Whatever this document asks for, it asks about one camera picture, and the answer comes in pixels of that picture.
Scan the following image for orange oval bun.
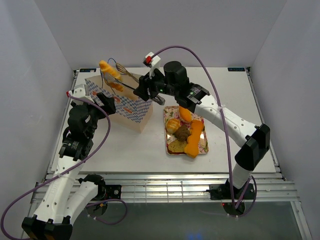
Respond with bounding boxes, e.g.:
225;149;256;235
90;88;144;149
178;106;192;123

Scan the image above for aluminium frame rail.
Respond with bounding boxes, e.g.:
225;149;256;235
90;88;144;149
29;172;301;205

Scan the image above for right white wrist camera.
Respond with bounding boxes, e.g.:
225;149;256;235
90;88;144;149
143;52;161;79

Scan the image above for brown chocolate croissant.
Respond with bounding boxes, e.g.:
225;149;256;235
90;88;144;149
174;125;191;142

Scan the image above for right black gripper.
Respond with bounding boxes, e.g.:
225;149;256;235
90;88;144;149
132;65;178;102

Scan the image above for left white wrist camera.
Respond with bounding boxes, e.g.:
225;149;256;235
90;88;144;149
66;84;94;105

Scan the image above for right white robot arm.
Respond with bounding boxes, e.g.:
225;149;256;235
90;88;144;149
133;56;271;199

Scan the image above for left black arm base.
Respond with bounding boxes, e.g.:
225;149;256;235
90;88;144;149
86;185;122;217

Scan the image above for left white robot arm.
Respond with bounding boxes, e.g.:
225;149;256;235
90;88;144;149
21;91;116;240

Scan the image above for long orange wavy bread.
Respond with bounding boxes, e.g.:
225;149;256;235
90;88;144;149
184;120;204;159

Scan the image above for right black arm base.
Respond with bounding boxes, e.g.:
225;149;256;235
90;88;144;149
206;182;257;218

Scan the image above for toast bread slice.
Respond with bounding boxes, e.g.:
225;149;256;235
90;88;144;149
167;140;187;155

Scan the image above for metal serving tongs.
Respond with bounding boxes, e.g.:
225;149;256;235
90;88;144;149
115;62;166;105

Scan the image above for blue checkered paper bag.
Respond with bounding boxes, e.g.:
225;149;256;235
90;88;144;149
85;67;153;133

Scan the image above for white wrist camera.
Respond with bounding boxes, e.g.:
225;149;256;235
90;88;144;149
66;84;94;105
143;52;161;79

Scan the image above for striped golden croissant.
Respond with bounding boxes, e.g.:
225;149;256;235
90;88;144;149
99;60;124;92

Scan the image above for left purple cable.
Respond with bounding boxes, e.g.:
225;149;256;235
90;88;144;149
0;96;129;237

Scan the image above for floral serving tray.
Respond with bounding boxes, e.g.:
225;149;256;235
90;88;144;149
163;106;209;158

